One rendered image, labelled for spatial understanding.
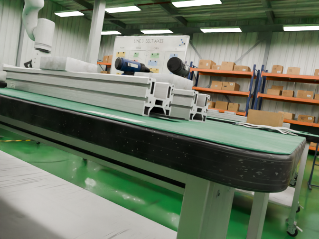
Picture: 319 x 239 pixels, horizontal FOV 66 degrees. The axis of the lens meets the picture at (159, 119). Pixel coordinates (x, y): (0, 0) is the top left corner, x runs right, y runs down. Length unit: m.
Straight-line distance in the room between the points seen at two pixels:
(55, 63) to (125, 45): 3.86
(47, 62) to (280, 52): 11.03
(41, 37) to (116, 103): 0.94
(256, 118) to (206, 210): 2.32
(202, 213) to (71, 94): 0.52
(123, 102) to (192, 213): 0.31
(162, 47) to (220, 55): 8.12
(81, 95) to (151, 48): 3.64
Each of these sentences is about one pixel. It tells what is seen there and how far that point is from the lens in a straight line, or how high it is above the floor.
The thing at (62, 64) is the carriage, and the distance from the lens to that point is 0.80.
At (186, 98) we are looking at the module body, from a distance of 0.69.
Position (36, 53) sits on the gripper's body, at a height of 0.97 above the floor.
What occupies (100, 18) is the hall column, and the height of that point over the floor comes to 3.55.
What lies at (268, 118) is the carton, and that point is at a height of 0.86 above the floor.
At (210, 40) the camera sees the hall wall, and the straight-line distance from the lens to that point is 12.49.
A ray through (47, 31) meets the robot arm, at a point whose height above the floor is 1.09.
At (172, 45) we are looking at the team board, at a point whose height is 1.79.
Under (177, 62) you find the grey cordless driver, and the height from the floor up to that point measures 0.98.
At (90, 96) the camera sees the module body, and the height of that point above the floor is 0.80.
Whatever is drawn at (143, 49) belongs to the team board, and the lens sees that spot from 4.39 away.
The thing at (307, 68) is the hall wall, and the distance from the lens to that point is 11.31.
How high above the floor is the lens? 0.81
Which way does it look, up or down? 3 degrees down
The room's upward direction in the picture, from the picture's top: 9 degrees clockwise
